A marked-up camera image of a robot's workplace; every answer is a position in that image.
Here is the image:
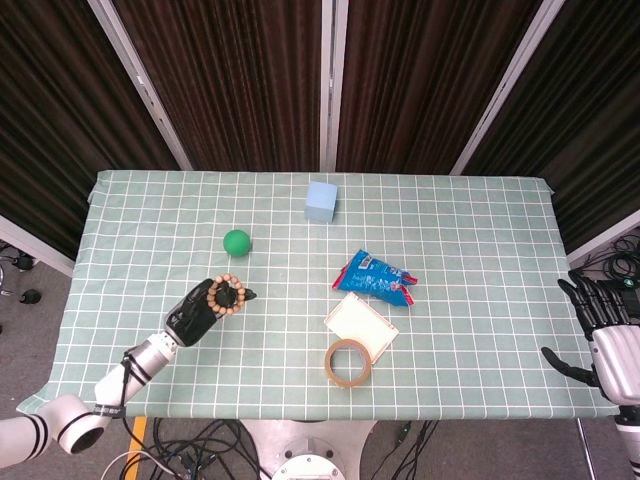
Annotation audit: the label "white partition post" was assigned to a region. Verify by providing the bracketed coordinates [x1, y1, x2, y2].
[448, 0, 572, 177]
[86, 0, 194, 172]
[318, 0, 350, 173]

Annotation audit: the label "white square box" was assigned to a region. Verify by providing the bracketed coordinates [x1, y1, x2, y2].
[324, 292, 400, 365]

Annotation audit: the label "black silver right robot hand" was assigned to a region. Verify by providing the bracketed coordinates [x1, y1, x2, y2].
[541, 271, 640, 404]

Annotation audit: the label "white partition bottom rail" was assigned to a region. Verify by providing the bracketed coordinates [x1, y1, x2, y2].
[566, 208, 640, 265]
[0, 213, 77, 279]

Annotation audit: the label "black coiled cables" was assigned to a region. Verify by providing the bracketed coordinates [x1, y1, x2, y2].
[573, 233, 640, 287]

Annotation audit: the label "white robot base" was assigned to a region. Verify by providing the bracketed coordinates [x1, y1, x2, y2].
[238, 418, 380, 480]

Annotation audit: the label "yellow floor tape strip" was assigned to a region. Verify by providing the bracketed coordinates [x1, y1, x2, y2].
[119, 416, 150, 480]

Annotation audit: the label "light blue foam cube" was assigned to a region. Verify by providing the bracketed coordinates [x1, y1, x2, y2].
[303, 180, 339, 223]

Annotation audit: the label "black floor cable bundle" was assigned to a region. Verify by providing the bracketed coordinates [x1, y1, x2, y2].
[148, 417, 263, 480]

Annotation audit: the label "white floor cable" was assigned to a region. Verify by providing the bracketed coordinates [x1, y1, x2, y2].
[101, 449, 185, 480]

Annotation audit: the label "green ball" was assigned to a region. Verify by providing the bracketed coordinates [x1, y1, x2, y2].
[222, 228, 253, 260]

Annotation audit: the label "brown packing tape roll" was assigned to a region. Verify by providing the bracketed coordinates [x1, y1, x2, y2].
[324, 338, 374, 389]

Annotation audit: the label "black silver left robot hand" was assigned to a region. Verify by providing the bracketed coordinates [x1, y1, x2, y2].
[164, 277, 259, 348]

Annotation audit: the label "black electronics box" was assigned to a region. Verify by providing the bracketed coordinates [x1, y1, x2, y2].
[597, 278, 640, 329]

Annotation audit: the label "wooden bead bracelet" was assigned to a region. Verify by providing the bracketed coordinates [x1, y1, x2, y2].
[205, 272, 248, 318]

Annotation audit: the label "blue snack bag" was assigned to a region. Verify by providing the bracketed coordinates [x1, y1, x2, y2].
[332, 249, 420, 308]

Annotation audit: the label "dark brown curtain panel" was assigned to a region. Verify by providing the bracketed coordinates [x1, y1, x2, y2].
[463, 0, 640, 254]
[110, 0, 332, 173]
[0, 0, 182, 261]
[334, 0, 545, 174]

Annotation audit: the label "green checkered tablecloth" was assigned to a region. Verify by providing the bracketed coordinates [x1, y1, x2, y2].
[17, 169, 621, 422]

